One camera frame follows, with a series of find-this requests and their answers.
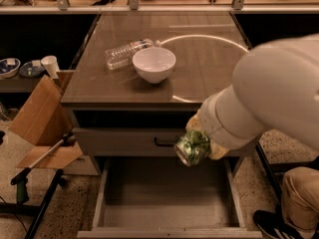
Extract clear plastic water bottle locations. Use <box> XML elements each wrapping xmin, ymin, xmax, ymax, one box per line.
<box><xmin>105</xmin><ymin>39</ymin><xmax>161</xmax><ymax>70</ymax></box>

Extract person leg in khaki trousers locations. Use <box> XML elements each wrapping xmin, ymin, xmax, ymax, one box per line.
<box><xmin>281</xmin><ymin>167</ymin><xmax>319</xmax><ymax>236</ymax></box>

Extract black sneaker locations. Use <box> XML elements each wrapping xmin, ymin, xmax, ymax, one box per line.
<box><xmin>253</xmin><ymin>210</ymin><xmax>303</xmax><ymax>239</ymax></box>

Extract closed drawer with black handle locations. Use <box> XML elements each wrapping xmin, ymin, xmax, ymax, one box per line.
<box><xmin>72</xmin><ymin>126</ymin><xmax>264</xmax><ymax>158</ymax></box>

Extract white ceramic bowl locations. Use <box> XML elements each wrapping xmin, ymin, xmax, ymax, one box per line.
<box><xmin>133</xmin><ymin>47</ymin><xmax>176</xmax><ymax>84</ymax></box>

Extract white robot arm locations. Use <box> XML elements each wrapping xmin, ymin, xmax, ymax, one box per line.
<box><xmin>186</xmin><ymin>34</ymin><xmax>319</xmax><ymax>159</ymax></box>

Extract grey drawer cabinet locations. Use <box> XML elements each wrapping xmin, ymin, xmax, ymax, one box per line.
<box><xmin>62</xmin><ymin>12</ymin><xmax>250</xmax><ymax>171</ymax></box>

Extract blue bowl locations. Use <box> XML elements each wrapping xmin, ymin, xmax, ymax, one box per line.
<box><xmin>0</xmin><ymin>58</ymin><xmax>21</xmax><ymax>79</ymax></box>

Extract white paper cup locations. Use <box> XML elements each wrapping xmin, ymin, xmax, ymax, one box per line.
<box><xmin>41</xmin><ymin>56</ymin><xmax>60</xmax><ymax>79</ymax></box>

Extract grabber tool with green handle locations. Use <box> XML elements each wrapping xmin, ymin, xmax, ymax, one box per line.
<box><xmin>11</xmin><ymin>132</ymin><xmax>75</xmax><ymax>205</ymax></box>

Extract black stand frame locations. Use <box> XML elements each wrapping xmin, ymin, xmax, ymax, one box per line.
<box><xmin>0</xmin><ymin>168</ymin><xmax>66</xmax><ymax>239</ymax></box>

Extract brown cardboard box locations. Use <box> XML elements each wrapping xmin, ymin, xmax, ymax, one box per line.
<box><xmin>9</xmin><ymin>76</ymin><xmax>73</xmax><ymax>168</ymax></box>

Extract green soda can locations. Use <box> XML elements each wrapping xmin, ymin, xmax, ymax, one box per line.
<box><xmin>174</xmin><ymin>130</ymin><xmax>210</xmax><ymax>166</ymax></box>

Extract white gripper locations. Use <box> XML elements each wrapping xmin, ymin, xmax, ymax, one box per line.
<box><xmin>185</xmin><ymin>93</ymin><xmax>263</xmax><ymax>160</ymax></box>

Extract open bottom drawer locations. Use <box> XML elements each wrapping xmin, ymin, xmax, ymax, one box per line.
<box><xmin>78</xmin><ymin>157</ymin><xmax>262</xmax><ymax>239</ymax></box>

